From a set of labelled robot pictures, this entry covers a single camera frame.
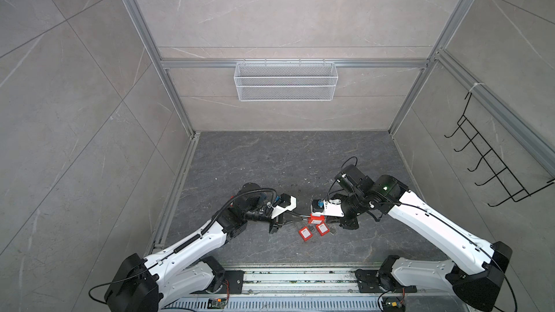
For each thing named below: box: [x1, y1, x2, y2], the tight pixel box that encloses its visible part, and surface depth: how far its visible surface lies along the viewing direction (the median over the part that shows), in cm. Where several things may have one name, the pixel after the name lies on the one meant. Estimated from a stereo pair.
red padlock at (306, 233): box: [298, 226, 314, 242], surface depth 85 cm
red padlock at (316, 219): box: [307, 213, 326, 225], surface depth 68 cm
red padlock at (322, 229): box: [315, 222, 331, 237], surface depth 85 cm
